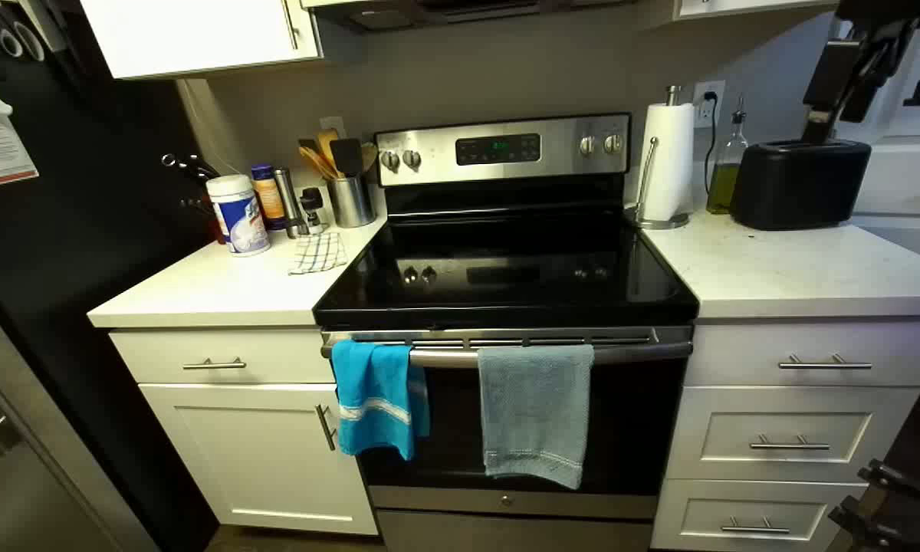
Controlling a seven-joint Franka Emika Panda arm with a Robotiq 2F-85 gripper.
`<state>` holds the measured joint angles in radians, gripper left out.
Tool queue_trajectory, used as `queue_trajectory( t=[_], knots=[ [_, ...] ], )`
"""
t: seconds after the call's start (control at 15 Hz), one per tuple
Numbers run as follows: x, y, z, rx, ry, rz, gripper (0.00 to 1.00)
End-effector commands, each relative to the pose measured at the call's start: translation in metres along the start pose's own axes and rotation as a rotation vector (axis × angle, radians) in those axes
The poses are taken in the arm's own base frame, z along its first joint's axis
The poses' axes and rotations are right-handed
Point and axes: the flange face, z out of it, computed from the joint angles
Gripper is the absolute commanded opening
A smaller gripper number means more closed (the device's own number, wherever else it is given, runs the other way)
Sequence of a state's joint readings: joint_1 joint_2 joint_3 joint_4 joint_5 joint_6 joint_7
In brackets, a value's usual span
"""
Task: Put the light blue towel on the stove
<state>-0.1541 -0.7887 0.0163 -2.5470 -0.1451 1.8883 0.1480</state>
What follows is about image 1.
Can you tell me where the black toaster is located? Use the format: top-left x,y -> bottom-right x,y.
729,140 -> 872,230

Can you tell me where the white left base cabinet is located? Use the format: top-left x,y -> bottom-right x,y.
109,329 -> 378,538

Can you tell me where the white upper cabinet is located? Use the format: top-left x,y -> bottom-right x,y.
80,0 -> 324,79

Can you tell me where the range hood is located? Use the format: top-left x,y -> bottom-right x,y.
299,0 -> 634,32

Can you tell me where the patterned trivet mat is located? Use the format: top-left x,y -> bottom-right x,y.
287,230 -> 346,277

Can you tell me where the olive oil bottle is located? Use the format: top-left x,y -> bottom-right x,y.
705,111 -> 748,216

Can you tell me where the white paper towel roll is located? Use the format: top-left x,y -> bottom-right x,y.
639,85 -> 697,226

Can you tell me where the white right drawer cabinet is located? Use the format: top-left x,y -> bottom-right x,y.
653,319 -> 920,552

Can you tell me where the metal utensil holder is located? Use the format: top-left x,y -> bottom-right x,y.
331,176 -> 370,226

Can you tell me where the white wipes canister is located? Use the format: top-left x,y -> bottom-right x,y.
205,176 -> 271,254

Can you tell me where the stainless steel black-top stove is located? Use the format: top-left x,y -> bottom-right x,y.
312,113 -> 697,552

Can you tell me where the black refrigerator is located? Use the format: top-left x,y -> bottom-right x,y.
0,0 -> 218,552

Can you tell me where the bright blue striped towel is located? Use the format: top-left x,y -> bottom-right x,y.
331,342 -> 429,464

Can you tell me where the light blue towel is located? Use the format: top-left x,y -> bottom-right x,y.
478,348 -> 596,491

